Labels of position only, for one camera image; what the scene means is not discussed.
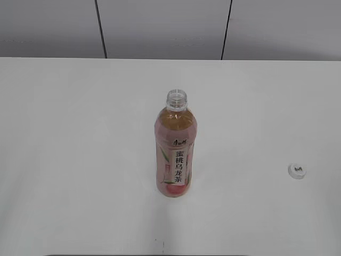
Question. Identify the peach oolong tea bottle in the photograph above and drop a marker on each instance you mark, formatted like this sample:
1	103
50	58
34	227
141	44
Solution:
175	133

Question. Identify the white bottle cap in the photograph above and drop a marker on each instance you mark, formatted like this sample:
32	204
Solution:
297	171

